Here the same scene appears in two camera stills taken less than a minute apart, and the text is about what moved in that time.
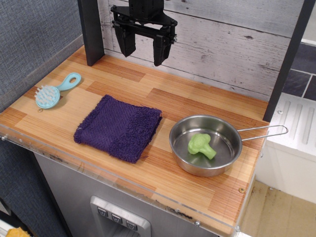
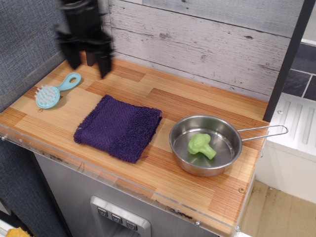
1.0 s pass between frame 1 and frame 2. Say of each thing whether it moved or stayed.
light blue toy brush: stayed
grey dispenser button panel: stayed
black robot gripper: moved
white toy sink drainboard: stayed
